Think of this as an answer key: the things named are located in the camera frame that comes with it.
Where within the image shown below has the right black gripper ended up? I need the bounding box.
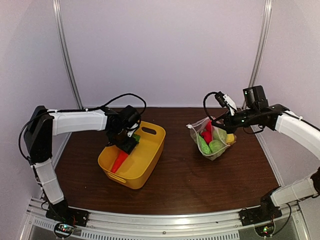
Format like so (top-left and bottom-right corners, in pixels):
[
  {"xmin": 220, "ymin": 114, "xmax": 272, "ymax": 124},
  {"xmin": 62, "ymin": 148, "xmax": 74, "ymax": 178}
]
[{"xmin": 211, "ymin": 107, "xmax": 259, "ymax": 134}]

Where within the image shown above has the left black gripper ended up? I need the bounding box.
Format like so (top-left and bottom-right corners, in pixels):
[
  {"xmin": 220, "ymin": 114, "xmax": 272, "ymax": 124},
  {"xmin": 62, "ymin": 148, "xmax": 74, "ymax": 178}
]
[{"xmin": 108, "ymin": 127, "xmax": 138, "ymax": 155}]

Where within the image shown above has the red toy chili pepper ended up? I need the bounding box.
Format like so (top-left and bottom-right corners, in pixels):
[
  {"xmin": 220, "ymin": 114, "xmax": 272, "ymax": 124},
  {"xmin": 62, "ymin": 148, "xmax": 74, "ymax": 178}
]
[{"xmin": 111, "ymin": 150, "xmax": 129, "ymax": 173}]

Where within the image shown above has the yellow toy apple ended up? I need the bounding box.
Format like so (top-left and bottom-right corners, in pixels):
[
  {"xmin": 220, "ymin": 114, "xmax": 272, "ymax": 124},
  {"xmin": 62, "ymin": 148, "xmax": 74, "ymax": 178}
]
[{"xmin": 225, "ymin": 133, "xmax": 237, "ymax": 146}]

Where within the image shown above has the green toy pear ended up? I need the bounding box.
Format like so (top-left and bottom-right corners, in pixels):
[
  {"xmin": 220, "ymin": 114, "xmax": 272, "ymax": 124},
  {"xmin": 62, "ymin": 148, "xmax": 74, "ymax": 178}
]
[{"xmin": 212, "ymin": 127, "xmax": 228, "ymax": 142}]

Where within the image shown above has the yellow plastic basket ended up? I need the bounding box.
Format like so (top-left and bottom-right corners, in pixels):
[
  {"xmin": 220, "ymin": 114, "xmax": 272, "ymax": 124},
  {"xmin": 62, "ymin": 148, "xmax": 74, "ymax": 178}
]
[{"xmin": 98, "ymin": 121, "xmax": 166, "ymax": 190}]

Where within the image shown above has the clear dotted zip bag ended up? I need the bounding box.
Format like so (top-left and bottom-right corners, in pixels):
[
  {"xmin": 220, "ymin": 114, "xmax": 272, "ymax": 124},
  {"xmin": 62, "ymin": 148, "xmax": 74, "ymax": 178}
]
[{"xmin": 186, "ymin": 117, "xmax": 237, "ymax": 161}]

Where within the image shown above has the green toy cabbage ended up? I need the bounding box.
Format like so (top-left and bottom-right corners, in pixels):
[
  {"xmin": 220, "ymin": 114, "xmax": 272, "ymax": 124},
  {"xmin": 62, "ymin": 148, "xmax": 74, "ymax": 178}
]
[{"xmin": 209, "ymin": 139, "xmax": 226, "ymax": 154}]

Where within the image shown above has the red toy apple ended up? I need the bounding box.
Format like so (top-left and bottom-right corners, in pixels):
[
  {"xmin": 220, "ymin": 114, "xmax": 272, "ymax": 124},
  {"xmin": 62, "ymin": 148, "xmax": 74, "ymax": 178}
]
[
  {"xmin": 205, "ymin": 122, "xmax": 212, "ymax": 132},
  {"xmin": 200, "ymin": 131, "xmax": 213, "ymax": 144}
]

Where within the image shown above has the green toy cucumber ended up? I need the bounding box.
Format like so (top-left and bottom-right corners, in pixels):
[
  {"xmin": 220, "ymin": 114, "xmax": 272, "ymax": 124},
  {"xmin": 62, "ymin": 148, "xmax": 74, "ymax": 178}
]
[{"xmin": 197, "ymin": 133, "xmax": 212, "ymax": 155}]

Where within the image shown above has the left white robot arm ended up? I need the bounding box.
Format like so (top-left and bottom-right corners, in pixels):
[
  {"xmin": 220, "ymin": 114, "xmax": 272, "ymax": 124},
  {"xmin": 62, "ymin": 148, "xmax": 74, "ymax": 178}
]
[{"xmin": 18, "ymin": 105, "xmax": 142, "ymax": 222}]

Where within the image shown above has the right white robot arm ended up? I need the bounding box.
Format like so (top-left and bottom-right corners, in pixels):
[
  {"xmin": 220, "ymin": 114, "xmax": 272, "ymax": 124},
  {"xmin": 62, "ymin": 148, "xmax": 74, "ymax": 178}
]
[{"xmin": 216, "ymin": 85, "xmax": 320, "ymax": 221}]

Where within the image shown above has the left circuit board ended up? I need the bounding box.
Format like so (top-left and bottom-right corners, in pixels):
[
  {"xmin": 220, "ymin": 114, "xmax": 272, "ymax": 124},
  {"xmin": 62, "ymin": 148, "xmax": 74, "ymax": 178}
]
[{"xmin": 53, "ymin": 222, "xmax": 75, "ymax": 238}]

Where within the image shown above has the circuit board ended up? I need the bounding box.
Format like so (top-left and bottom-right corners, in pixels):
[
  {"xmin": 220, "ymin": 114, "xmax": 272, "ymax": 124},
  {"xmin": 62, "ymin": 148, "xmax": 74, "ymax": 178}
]
[
  {"xmin": 53, "ymin": 222, "xmax": 75, "ymax": 238},
  {"xmin": 254, "ymin": 222, "xmax": 275, "ymax": 238}
]

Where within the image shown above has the right circuit board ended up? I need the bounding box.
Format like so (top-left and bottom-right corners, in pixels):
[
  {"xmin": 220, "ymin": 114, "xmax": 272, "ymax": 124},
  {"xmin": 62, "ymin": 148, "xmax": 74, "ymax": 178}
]
[{"xmin": 254, "ymin": 222, "xmax": 275, "ymax": 238}]

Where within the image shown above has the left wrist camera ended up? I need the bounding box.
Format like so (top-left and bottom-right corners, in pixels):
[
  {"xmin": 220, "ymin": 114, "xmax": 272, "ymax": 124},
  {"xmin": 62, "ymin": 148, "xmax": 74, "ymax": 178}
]
[{"xmin": 125, "ymin": 118, "xmax": 142, "ymax": 138}]

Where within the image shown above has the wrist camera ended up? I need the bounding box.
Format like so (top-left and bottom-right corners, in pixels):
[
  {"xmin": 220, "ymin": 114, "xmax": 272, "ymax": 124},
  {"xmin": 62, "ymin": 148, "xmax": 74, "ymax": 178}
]
[
  {"xmin": 214, "ymin": 91, "xmax": 238, "ymax": 116},
  {"xmin": 125, "ymin": 118, "xmax": 142, "ymax": 138}
]

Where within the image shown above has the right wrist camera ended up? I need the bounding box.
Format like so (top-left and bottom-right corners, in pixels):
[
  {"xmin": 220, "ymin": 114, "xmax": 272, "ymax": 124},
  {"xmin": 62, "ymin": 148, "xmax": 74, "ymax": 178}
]
[{"xmin": 214, "ymin": 91, "xmax": 238, "ymax": 116}]

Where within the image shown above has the left black cable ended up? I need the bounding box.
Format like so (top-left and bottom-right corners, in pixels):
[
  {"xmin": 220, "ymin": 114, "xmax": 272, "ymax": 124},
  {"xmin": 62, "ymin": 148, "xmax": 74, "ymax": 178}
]
[{"xmin": 82, "ymin": 92, "xmax": 147, "ymax": 118}]

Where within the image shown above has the right aluminium frame post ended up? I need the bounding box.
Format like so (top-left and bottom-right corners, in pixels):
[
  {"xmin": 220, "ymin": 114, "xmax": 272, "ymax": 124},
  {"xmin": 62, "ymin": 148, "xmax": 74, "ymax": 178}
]
[{"xmin": 248, "ymin": 0, "xmax": 273, "ymax": 87}]

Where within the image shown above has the aluminium frame post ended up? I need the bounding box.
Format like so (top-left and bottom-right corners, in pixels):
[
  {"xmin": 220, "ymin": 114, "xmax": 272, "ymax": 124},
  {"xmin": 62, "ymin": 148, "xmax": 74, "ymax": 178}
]
[
  {"xmin": 52, "ymin": 0, "xmax": 83, "ymax": 109},
  {"xmin": 248, "ymin": 0, "xmax": 273, "ymax": 87}
]

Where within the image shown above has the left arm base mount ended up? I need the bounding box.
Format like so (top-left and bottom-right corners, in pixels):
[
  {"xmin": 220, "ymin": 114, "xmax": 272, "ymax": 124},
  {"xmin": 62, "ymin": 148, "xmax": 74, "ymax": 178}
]
[{"xmin": 45, "ymin": 199, "xmax": 89, "ymax": 227}]

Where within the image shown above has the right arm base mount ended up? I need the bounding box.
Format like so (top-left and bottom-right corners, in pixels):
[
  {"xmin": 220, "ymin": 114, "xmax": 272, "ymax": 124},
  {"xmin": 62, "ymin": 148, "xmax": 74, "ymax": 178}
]
[{"xmin": 239, "ymin": 189, "xmax": 282, "ymax": 226}]

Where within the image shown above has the front aluminium rail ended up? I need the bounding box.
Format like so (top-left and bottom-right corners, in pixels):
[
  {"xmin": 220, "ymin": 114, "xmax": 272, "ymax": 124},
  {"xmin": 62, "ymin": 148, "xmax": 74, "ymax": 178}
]
[{"xmin": 24, "ymin": 197, "xmax": 308, "ymax": 240}]

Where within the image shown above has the left aluminium frame post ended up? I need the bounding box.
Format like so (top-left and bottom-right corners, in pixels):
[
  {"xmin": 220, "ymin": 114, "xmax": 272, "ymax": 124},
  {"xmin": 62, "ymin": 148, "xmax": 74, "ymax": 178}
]
[{"xmin": 52, "ymin": 0, "xmax": 83, "ymax": 109}]

